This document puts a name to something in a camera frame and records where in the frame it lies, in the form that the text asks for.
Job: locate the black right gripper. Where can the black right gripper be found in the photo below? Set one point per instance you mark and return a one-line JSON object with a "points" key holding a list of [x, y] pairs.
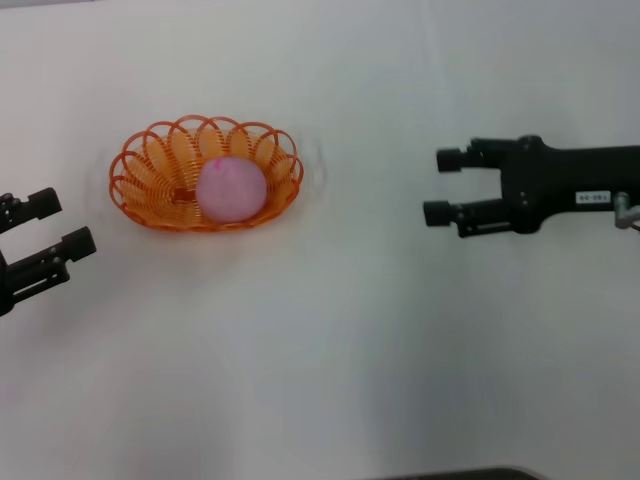
{"points": [[560, 185]]}

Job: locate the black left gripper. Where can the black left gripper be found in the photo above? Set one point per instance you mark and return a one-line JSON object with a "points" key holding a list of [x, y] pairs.
{"points": [[3, 285]]}

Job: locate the pink peach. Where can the pink peach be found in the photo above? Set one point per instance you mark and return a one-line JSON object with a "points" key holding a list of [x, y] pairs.
{"points": [[230, 190]]}

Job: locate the dark rounded robot base edge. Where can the dark rounded robot base edge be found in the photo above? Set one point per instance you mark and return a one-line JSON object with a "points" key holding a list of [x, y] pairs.
{"points": [[460, 474]]}

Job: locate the silver metal fitting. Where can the silver metal fitting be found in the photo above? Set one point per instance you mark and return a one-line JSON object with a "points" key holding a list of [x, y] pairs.
{"points": [[622, 207]]}

